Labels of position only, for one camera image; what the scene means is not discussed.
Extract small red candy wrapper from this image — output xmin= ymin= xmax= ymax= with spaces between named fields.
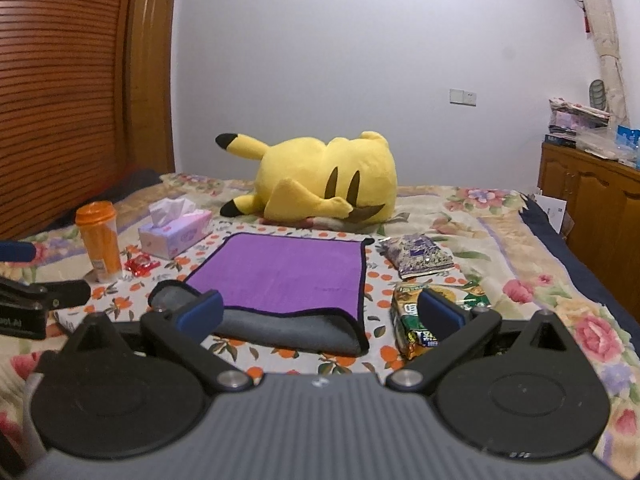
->
xmin=124 ymin=254 xmax=160 ymax=278

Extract yellow Pikachu plush toy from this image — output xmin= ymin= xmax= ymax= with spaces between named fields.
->
xmin=216 ymin=131 xmax=397 ymax=224

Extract orange plastic cup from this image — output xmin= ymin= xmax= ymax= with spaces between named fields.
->
xmin=75 ymin=200 xmax=122 ymax=283

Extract wooden slatted headboard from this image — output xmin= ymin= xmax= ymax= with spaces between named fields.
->
xmin=1 ymin=0 xmax=129 ymax=238

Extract blue packaged items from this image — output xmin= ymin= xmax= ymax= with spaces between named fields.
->
xmin=615 ymin=125 xmax=640 ymax=170

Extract wooden door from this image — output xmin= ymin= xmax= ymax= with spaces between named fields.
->
xmin=125 ymin=0 xmax=175 ymax=174

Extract purple and grey towel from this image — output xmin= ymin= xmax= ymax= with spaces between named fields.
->
xmin=154 ymin=234 xmax=373 ymax=356

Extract white wall switch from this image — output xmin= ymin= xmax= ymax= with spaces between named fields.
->
xmin=449 ymin=89 xmax=477 ymax=107

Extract wooden side cabinet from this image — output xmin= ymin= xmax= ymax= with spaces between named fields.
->
xmin=538 ymin=142 xmax=640 ymax=318

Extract white paper by bed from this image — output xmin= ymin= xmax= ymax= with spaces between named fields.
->
xmin=533 ymin=194 xmax=566 ymax=234

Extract wrapped pipe in corner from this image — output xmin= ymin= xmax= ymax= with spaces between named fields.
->
xmin=582 ymin=0 xmax=629 ymax=126

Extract green snack bag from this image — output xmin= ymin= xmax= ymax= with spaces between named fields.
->
xmin=390 ymin=283 xmax=490 ymax=360

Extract purple snack bag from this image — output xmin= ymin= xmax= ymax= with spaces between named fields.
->
xmin=378 ymin=234 xmax=454 ymax=280

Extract floral bed quilt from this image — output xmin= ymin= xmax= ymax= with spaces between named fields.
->
xmin=1 ymin=185 xmax=639 ymax=479

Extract pink tissue box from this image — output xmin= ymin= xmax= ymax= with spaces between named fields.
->
xmin=138 ymin=198 xmax=213 ymax=260

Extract stack of books and papers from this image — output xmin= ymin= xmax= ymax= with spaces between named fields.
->
xmin=544 ymin=98 xmax=612 ymax=151

